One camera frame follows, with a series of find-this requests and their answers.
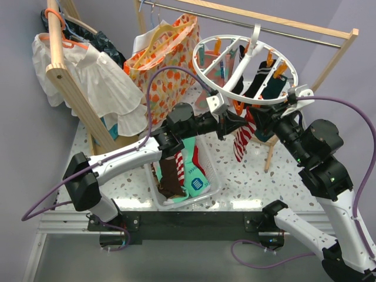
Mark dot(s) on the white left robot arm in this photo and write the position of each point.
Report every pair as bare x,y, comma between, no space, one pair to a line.
86,174

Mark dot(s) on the wooden clothes rack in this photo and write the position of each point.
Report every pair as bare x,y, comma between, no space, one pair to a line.
348,37
72,92

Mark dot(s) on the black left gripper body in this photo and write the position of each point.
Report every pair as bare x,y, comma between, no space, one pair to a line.
211,124

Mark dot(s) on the wooden right clothes rack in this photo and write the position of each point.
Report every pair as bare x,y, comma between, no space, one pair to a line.
348,37

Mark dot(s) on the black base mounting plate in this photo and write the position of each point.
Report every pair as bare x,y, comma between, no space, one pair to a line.
134,227

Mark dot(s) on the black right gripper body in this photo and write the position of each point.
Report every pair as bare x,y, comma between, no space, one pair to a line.
272,121

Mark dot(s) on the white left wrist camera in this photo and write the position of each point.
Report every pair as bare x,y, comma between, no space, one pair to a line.
217,104

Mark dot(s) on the mint green sock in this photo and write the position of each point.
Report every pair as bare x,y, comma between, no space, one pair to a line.
195,181

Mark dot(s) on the wooden left clothes rack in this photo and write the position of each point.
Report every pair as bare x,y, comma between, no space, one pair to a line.
72,92

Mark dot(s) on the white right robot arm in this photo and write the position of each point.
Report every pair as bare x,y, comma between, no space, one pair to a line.
349,255

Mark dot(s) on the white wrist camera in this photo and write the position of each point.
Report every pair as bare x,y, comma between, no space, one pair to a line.
217,104
297,98

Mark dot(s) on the red white striped sock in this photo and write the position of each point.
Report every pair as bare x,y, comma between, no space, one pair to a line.
243,135

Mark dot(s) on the orange clothespin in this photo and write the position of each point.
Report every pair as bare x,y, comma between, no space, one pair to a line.
238,107

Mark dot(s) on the teal clothespin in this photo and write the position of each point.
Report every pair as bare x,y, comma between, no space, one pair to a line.
201,53

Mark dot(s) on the white round sock hanger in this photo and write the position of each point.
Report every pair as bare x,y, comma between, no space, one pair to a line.
255,47

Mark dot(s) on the floral orange tote bag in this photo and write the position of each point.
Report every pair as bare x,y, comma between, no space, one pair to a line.
170,46

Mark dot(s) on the brown sock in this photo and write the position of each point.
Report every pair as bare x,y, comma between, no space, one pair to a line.
169,185

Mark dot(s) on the dark patterned garment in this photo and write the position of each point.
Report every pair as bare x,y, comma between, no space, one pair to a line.
78,32

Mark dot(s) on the white ruffled dress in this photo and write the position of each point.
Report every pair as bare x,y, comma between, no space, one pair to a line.
109,90

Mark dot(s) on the white plastic basket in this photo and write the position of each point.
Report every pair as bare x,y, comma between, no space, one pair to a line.
211,174

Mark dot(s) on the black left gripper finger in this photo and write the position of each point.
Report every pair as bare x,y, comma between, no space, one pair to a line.
226,129
235,120

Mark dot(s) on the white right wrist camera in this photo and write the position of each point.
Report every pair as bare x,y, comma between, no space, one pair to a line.
297,98

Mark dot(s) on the orange plastic hanger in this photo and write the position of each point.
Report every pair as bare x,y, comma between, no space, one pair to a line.
63,35

